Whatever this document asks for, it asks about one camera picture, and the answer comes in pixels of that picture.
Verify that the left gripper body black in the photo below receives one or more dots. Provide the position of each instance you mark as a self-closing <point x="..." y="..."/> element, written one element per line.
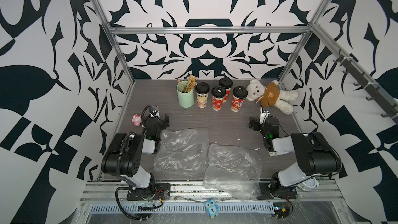
<point x="163" y="122"/>

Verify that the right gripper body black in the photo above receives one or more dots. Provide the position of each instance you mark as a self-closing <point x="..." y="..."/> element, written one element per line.
<point x="255" y="124"/>

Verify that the clear plastic bag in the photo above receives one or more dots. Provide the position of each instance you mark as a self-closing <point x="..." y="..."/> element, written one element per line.
<point x="234" y="170"/>
<point x="183" y="152"/>

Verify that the red milk tea cup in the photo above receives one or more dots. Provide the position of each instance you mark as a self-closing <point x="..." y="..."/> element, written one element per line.
<point x="227" y="84"/>
<point x="218" y="95"/>
<point x="239" y="95"/>

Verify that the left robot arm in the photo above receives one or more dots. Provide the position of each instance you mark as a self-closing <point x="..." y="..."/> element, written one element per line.
<point x="123" y="157"/>

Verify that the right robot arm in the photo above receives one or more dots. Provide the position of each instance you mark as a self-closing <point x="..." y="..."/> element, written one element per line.
<point x="314" y="155"/>

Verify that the cream milk tea cup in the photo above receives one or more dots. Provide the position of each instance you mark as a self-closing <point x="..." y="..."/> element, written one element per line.
<point x="202" y="90"/>

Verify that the red milk tea cup back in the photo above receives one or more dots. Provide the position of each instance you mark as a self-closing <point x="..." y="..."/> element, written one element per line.
<point x="227" y="84"/>

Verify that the pink pig toy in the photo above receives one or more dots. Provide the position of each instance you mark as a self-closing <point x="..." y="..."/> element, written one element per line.
<point x="137" y="120"/>

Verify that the white teddy bear brown hoodie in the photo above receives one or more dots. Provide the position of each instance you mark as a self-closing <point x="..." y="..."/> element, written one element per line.
<point x="270" y="95"/>

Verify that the green cup holder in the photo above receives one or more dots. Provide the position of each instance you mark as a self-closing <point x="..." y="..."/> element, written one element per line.
<point x="185" y="99"/>

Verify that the white alarm clock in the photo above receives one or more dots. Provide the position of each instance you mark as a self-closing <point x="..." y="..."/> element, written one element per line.
<point x="309" y="184"/>

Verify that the blue owl number tag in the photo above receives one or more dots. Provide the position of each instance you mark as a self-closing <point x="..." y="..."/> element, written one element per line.
<point x="212" y="208"/>

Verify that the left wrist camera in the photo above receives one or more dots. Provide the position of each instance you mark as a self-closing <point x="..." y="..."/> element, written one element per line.
<point x="154" y="111"/>

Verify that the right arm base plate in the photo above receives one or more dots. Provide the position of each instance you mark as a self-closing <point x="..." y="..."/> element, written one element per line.
<point x="267" y="193"/>

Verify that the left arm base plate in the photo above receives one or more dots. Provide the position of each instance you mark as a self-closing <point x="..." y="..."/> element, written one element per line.
<point x="154" y="192"/>

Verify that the aluminium front rail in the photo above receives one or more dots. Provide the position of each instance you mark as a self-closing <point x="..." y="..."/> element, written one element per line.
<point x="185" y="190"/>

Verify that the wall hook rack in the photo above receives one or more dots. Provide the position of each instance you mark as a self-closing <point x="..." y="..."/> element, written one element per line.
<point x="374" y="89"/>

